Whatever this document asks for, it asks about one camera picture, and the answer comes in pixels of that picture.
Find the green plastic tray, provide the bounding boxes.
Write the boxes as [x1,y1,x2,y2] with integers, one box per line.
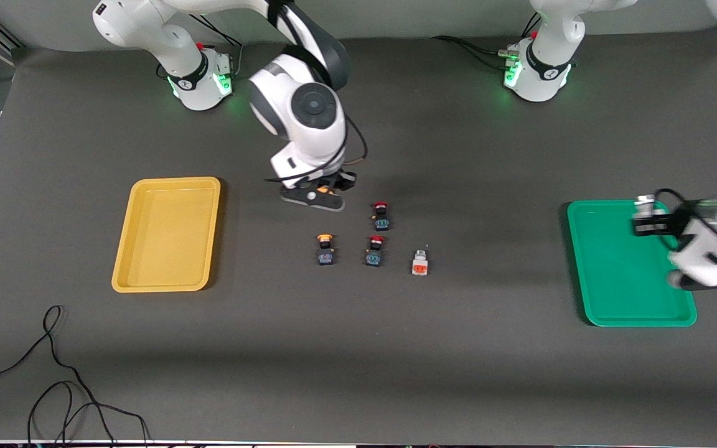
[567,199,698,327]

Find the yellow plastic tray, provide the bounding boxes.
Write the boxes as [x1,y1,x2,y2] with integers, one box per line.
[111,177,222,293]

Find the dark grey table mat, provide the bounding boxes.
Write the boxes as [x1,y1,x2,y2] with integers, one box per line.
[0,25,717,446]

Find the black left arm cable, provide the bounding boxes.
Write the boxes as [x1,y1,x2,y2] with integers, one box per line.
[656,188,717,257]

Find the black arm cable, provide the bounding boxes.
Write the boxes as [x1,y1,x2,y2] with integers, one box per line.
[656,188,717,257]
[264,0,369,185]

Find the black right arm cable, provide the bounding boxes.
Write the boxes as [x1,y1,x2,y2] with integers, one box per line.
[264,0,369,185]

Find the black right arm base cables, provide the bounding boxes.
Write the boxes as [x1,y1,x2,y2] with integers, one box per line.
[190,12,245,80]

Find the black arm base cables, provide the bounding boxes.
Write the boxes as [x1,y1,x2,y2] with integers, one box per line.
[430,12,543,72]
[190,12,245,80]

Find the black left arm base cables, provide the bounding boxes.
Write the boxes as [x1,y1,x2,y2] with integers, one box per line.
[430,12,543,72]

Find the black cable on table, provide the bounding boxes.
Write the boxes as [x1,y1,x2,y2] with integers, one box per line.
[0,304,151,446]

